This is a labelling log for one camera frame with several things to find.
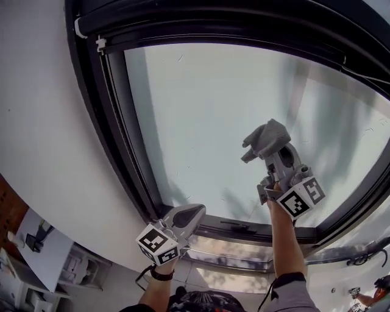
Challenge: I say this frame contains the black window handle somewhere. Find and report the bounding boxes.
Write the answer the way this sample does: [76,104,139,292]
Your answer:
[218,221,257,235]

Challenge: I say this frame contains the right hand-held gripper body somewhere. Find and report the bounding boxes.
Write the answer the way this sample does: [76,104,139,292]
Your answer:
[257,142,327,220]

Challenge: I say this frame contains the black window frame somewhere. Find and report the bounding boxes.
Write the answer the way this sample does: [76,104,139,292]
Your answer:
[64,0,390,248]

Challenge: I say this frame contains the dark patterned shirt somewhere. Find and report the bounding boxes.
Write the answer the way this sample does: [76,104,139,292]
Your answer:
[168,286,245,312]

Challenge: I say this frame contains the white cabinet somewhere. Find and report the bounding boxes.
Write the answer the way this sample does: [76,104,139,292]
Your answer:
[0,246,63,312]

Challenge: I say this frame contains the grey sleeve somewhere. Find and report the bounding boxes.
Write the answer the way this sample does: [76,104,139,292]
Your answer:
[268,272,318,312]

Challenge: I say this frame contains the person's right forearm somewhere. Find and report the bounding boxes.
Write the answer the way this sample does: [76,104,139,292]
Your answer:
[267,196,307,280]

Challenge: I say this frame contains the white board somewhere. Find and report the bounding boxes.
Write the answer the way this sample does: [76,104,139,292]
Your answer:
[14,206,75,294]

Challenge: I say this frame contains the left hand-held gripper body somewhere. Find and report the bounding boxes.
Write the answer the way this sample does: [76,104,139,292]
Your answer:
[135,203,207,266]

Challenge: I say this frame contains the person's right hand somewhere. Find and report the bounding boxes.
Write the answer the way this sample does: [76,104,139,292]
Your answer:
[266,180,283,202]

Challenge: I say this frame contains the clear window glass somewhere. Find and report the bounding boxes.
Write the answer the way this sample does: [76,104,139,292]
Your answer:
[124,43,390,229]

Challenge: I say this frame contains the grey cloth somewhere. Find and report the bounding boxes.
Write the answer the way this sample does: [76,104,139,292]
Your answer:
[240,119,292,164]

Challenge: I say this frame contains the low window pane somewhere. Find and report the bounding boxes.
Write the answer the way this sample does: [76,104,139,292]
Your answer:
[181,233,277,295]

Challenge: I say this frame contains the person's left forearm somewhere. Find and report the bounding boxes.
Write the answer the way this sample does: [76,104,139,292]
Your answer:
[138,258,177,312]

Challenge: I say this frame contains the black lamp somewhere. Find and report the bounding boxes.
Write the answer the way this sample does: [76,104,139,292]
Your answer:
[25,221,55,253]

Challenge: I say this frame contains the white blind cord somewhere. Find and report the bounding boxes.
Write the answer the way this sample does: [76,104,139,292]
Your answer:
[341,55,390,85]

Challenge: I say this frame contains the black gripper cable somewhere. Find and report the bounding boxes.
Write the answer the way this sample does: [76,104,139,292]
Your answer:
[135,263,158,292]
[258,276,278,312]

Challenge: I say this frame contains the black wristwatch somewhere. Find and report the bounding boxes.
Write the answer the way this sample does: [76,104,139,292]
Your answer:
[150,264,175,282]

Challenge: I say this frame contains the white shelf unit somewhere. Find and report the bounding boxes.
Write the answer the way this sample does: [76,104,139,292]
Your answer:
[57,243,113,289]

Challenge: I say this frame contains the white blind bracket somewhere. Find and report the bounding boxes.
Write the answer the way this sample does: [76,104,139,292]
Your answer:
[95,35,108,55]

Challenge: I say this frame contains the black roller blind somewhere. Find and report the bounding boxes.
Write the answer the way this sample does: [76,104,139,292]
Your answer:
[74,0,390,101]

